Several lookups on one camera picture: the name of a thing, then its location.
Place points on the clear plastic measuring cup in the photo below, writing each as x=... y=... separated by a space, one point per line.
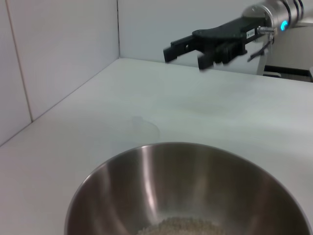
x=144 y=132

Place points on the dark grey background bench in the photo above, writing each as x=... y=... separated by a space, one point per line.
x=288 y=72

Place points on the large stainless steel bowl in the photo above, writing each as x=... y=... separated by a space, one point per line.
x=122 y=195

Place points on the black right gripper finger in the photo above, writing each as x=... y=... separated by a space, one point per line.
x=207 y=61
x=178 y=49

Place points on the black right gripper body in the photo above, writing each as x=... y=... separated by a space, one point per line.
x=232 y=30

